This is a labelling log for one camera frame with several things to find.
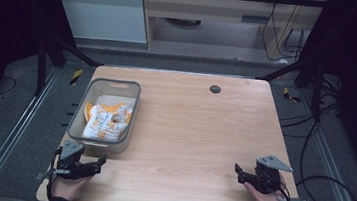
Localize black metal stand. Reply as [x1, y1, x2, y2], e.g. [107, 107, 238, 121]
[252, 50, 328, 123]
[31, 31, 108, 104]

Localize black hanging desk cables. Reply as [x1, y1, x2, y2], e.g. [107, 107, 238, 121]
[258, 1, 309, 65]

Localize black looped floor cable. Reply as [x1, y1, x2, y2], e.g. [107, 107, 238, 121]
[294, 116, 357, 201]

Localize beige plastic basket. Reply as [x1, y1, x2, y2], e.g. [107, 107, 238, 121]
[63, 74, 143, 161]

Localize yellow and black tape marker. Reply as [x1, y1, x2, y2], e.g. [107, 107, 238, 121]
[281, 86, 302, 104]
[69, 67, 84, 87]

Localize metal floor rail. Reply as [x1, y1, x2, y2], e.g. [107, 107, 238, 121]
[289, 88, 357, 201]
[0, 61, 61, 201]

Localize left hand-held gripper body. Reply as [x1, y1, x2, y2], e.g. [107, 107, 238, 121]
[52, 138, 97, 183]

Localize white cabinet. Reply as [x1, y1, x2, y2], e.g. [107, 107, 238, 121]
[43, 0, 153, 47]

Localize dark round table grommet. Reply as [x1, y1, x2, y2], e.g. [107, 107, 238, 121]
[208, 84, 222, 95]

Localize light wooden desk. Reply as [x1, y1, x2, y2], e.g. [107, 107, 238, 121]
[133, 0, 330, 68]

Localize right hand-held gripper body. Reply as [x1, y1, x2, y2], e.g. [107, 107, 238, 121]
[242, 152, 295, 198]

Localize orange and white cloth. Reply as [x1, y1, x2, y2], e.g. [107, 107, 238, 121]
[80, 92, 138, 145]

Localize person's left hand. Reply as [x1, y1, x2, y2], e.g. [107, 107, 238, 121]
[51, 171, 93, 201]

